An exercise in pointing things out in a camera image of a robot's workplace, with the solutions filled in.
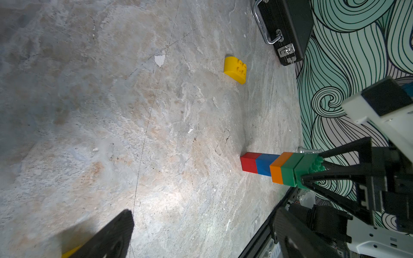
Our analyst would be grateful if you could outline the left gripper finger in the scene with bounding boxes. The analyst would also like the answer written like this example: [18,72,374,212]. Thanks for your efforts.
[70,209,134,258]

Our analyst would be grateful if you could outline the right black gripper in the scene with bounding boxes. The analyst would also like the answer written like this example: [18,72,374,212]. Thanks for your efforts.
[301,137,413,232]

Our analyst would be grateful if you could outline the green long lego brick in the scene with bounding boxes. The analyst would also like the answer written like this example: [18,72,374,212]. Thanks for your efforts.
[294,154,325,189]
[281,152,304,187]

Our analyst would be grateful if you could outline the orange long lego brick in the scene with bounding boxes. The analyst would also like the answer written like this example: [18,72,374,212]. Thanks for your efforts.
[270,152,293,184]

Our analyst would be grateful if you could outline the blue square lego brick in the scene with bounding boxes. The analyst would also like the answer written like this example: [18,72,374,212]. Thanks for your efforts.
[256,154,279,177]

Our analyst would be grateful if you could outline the red square lego brick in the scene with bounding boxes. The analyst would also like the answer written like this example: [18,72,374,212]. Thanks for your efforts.
[240,152,261,174]

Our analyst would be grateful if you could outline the yellow curved lego brick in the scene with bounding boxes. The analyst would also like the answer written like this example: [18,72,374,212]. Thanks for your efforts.
[224,57,247,84]

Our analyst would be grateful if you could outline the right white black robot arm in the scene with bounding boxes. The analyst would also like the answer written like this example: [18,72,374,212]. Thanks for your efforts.
[273,137,413,258]

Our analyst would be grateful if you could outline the yellow square lego brick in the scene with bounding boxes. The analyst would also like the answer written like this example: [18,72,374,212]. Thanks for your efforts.
[61,246,81,258]

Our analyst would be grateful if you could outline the black briefcase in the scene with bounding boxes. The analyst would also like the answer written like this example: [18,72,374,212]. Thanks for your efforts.
[252,0,314,66]

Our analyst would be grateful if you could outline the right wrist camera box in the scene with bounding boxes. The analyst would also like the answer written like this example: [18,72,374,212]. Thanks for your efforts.
[341,76,413,161]

